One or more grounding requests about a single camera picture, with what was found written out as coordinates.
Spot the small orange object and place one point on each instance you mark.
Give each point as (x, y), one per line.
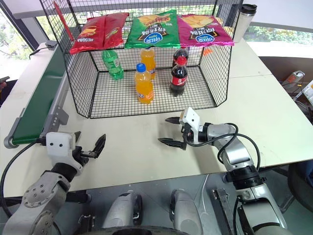
(207, 51)

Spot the silver robot leg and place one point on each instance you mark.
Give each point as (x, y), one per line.
(184, 210)
(121, 210)

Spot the white power strip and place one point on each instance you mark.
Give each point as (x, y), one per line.
(294, 77)

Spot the black table clamp bracket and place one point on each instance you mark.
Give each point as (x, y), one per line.
(86, 219)
(221, 203)

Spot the black chair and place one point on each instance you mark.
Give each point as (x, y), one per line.
(302, 186)

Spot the cola bottle red cap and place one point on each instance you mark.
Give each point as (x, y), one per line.
(178, 78)
(181, 52)

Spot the red label strip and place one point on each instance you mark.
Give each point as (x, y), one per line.
(63, 22)

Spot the silver left robot leg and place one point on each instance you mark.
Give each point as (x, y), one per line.
(121, 210)

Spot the yellow snack package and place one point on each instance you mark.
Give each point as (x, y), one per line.
(230, 30)

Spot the bystander hand with phone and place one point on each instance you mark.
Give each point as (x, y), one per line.
(3, 83)

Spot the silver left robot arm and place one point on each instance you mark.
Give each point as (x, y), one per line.
(39, 195)

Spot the silver right robot leg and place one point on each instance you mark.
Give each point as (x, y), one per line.
(184, 210)

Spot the green soda bottle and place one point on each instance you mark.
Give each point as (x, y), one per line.
(113, 64)

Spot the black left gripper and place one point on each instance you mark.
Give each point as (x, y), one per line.
(80, 154)

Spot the green conveyor belt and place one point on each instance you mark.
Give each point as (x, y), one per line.
(41, 85)

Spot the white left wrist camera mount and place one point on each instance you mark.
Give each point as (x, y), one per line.
(58, 144)

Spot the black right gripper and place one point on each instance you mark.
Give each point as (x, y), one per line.
(186, 134)

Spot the white printed box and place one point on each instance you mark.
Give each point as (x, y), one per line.
(308, 91)

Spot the narrow red chip bag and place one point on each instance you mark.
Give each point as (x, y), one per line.
(113, 29)

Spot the magenta chip bag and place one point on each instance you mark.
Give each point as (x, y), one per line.
(203, 30)

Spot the orange soda bottle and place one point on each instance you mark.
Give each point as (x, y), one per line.
(144, 85)
(148, 60)

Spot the green chip bag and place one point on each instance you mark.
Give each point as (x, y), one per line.
(152, 30)

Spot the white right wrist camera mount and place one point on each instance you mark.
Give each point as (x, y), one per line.
(192, 118)

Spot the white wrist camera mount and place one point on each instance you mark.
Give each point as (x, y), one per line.
(192, 118)
(58, 144)

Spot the dark round robot base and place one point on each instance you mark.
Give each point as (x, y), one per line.
(146, 231)

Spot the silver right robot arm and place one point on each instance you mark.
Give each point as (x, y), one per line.
(234, 151)

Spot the silver travel mug black lid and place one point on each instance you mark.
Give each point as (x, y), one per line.
(243, 24)

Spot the grey plastic connector box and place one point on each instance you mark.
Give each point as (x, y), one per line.
(51, 44)

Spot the wide red chip bag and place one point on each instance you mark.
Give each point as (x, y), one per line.
(89, 34)

